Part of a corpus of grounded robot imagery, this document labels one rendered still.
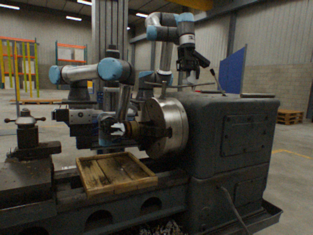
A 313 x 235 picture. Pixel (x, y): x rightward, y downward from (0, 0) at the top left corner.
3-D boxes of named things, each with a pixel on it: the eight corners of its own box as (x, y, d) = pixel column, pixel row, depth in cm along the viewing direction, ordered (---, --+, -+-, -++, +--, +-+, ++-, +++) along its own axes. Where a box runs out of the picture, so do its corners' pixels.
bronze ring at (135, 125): (137, 118, 107) (120, 119, 102) (145, 121, 99) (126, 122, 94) (137, 135, 108) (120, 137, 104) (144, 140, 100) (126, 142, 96)
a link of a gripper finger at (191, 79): (185, 90, 98) (183, 71, 98) (195, 90, 100) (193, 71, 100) (189, 89, 95) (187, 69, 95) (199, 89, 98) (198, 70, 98)
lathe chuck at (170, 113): (149, 141, 128) (156, 91, 118) (176, 169, 102) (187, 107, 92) (136, 142, 124) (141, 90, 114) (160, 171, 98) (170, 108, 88)
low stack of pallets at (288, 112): (280, 119, 860) (281, 108, 853) (303, 122, 790) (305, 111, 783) (263, 120, 792) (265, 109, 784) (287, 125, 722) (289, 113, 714)
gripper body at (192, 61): (176, 72, 100) (174, 48, 101) (190, 73, 104) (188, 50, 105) (185, 68, 94) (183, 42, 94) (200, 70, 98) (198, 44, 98)
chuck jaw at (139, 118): (152, 124, 110) (147, 104, 115) (156, 120, 106) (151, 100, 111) (133, 125, 105) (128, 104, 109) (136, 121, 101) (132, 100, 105)
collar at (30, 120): (37, 120, 92) (37, 114, 91) (36, 124, 85) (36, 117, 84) (16, 121, 88) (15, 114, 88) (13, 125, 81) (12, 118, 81)
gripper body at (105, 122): (105, 136, 100) (99, 130, 111) (122, 134, 104) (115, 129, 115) (105, 120, 99) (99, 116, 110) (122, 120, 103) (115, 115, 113)
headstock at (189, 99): (218, 141, 167) (223, 92, 160) (275, 162, 126) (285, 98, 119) (153, 149, 139) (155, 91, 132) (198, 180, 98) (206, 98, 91)
